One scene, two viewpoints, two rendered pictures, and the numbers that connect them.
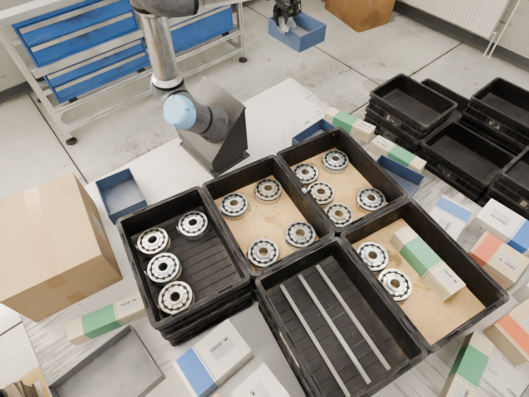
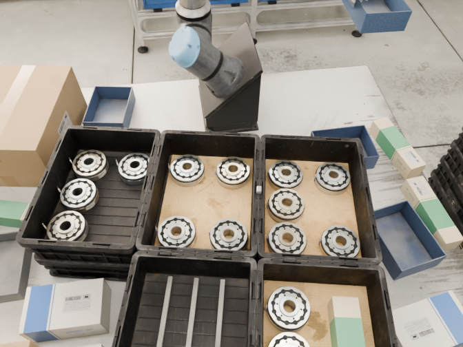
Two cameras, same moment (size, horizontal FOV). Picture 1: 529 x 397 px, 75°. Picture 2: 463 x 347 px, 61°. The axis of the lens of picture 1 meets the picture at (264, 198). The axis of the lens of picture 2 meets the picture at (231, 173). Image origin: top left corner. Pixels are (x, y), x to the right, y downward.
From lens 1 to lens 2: 0.42 m
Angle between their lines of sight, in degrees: 18
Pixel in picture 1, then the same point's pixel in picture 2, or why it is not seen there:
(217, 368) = (58, 319)
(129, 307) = not seen: hidden behind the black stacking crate
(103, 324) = (8, 216)
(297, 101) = (355, 95)
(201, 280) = (105, 225)
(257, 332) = not seen: hidden behind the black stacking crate
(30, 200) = (22, 75)
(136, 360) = (14, 266)
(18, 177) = (83, 63)
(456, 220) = (445, 332)
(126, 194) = (116, 112)
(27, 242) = not seen: outside the picture
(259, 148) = (273, 127)
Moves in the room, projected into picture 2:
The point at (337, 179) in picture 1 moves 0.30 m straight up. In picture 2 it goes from (321, 199) to (345, 130)
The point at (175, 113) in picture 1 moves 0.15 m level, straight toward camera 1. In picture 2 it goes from (178, 45) to (162, 76)
